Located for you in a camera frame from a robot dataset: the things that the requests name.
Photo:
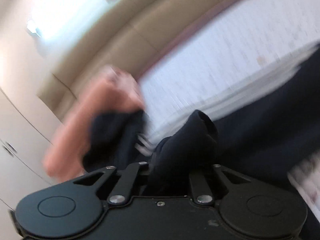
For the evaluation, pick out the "navy striped hooded jacket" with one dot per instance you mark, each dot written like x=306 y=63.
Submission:
x=263 y=140

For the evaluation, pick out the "folded pink quilt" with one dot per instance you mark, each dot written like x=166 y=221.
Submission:
x=104 y=121

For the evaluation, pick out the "beige padded headboard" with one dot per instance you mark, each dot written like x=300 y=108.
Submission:
x=129 y=34

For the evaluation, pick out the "floral quilted bed cover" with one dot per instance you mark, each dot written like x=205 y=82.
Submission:
x=246 y=53

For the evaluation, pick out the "white wardrobe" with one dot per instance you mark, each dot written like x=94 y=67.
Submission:
x=22 y=150

